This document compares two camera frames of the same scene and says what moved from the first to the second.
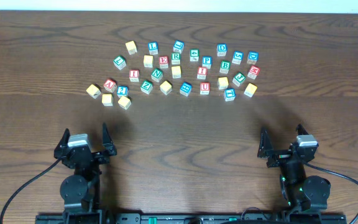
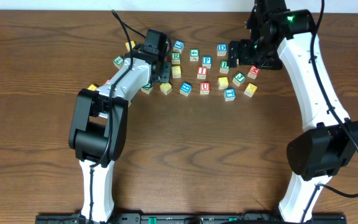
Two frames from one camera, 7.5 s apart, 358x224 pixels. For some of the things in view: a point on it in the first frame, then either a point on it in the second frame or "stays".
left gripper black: (96, 156) -> (165, 72)
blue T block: (229, 94) stays
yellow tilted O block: (166, 87) stays
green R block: (176, 58) stays
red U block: (204, 88) stays
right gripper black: (279, 156) -> (234, 53)
